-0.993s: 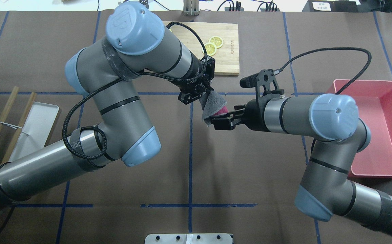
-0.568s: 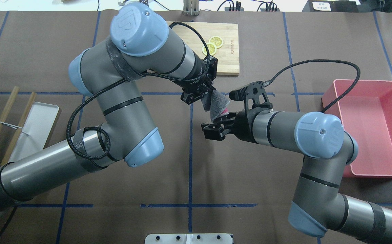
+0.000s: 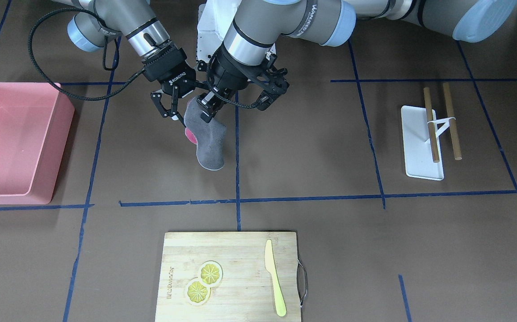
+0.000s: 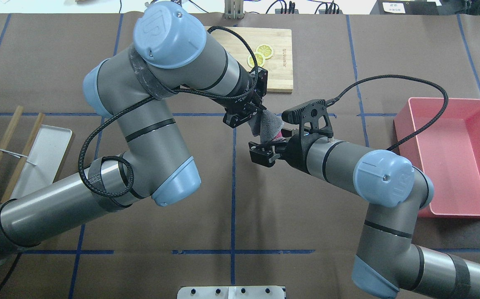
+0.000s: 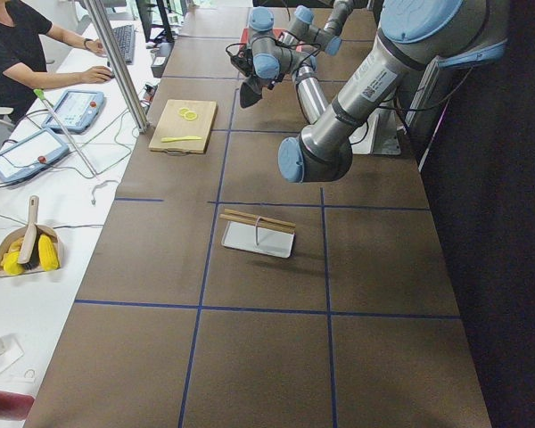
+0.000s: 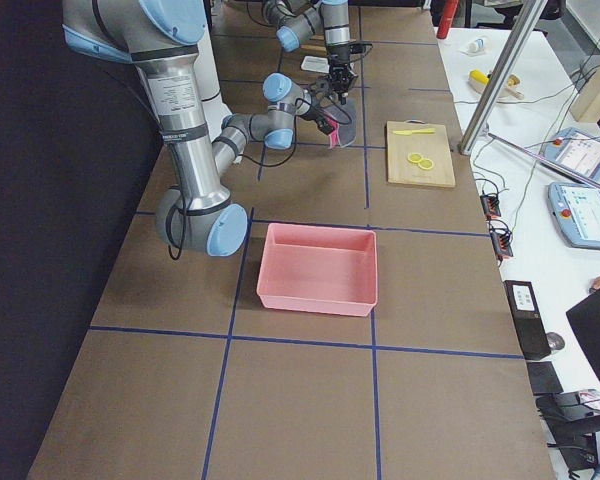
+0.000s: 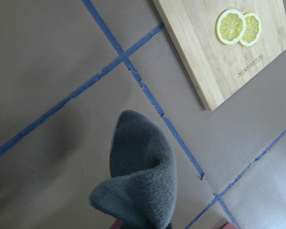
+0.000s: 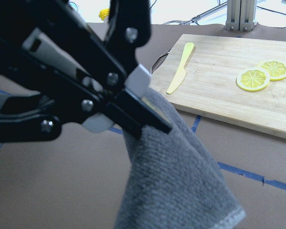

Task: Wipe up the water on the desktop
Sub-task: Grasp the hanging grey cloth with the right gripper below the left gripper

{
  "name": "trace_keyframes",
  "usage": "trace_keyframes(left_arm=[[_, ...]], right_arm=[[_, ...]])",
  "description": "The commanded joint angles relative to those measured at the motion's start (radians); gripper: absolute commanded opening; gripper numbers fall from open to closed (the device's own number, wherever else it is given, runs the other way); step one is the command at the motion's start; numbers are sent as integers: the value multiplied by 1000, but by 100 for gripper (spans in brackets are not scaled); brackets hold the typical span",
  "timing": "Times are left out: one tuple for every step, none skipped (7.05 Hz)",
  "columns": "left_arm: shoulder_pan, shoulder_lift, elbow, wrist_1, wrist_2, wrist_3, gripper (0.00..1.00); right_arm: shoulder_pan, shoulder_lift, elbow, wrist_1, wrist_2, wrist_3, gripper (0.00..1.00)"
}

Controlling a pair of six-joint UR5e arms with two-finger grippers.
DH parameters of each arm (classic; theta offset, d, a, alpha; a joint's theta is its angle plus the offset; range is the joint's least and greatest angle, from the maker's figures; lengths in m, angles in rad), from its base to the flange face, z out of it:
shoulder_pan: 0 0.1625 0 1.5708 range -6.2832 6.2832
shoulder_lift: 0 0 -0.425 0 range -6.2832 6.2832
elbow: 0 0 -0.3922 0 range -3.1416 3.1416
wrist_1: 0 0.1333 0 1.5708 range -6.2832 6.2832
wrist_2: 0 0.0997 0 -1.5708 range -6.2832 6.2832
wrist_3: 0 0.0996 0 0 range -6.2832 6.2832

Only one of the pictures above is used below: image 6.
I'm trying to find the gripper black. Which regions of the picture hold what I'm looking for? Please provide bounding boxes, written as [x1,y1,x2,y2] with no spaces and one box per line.
[326,43,357,96]
[307,107,336,135]

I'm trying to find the grey and pink cloth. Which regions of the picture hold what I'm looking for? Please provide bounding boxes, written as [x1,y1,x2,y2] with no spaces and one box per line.
[325,99,357,149]

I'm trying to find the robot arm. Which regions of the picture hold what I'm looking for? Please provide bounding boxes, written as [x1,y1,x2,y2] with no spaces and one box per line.
[261,0,357,104]
[62,1,336,259]

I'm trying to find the white rack tray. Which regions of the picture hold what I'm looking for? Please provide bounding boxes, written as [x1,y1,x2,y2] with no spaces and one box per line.
[300,55,329,74]

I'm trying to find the rear lemon slice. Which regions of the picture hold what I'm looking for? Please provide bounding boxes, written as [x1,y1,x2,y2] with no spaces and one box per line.
[407,153,423,164]

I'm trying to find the lemon slice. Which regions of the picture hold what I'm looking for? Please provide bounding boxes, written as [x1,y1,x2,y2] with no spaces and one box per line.
[417,158,434,171]
[407,153,423,164]

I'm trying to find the bamboo cutting board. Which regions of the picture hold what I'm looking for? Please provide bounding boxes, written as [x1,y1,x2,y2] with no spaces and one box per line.
[386,121,456,188]

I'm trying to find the yellow plastic knife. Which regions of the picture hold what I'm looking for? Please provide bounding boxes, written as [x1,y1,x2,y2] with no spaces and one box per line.
[391,128,436,136]

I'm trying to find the front lemon slice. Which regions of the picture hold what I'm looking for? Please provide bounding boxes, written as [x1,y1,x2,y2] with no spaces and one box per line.
[417,158,434,171]

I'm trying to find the red fire extinguisher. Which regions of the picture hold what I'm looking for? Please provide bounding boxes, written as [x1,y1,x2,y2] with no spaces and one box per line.
[436,0,459,40]

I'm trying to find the white bottle on paper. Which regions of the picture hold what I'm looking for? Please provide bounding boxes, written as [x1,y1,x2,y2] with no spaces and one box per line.
[459,36,488,56]

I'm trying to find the pink plastic bin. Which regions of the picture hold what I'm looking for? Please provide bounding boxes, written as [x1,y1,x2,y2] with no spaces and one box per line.
[256,223,378,317]

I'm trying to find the far power strip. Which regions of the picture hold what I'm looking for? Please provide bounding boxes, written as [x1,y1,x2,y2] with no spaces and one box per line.
[480,192,501,220]

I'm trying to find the power strip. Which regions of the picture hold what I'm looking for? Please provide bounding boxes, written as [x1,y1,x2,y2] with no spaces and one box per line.
[480,192,501,220]
[488,219,513,261]

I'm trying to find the near power strip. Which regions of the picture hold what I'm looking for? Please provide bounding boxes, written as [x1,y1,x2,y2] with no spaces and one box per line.
[488,219,513,261]

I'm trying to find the far teach pendant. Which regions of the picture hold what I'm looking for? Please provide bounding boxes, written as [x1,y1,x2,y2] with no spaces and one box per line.
[540,127,600,180]

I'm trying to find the teach pendant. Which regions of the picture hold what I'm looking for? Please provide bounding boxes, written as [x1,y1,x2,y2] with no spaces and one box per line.
[547,182,600,250]
[540,127,600,180]

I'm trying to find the black box with label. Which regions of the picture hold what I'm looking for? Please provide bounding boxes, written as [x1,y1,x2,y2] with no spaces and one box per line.
[503,280,551,360]

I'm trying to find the near teach pendant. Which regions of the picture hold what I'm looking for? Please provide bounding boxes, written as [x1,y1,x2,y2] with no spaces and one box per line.
[547,182,600,250]

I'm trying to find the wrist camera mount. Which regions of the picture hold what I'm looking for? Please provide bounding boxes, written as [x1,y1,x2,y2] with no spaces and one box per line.
[349,42,373,58]
[307,76,337,105]

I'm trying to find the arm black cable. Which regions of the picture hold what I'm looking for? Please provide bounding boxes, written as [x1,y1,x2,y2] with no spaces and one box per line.
[165,84,354,261]

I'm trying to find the aluminium frame post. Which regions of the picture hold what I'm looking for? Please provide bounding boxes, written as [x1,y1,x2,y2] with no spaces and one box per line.
[458,0,546,156]

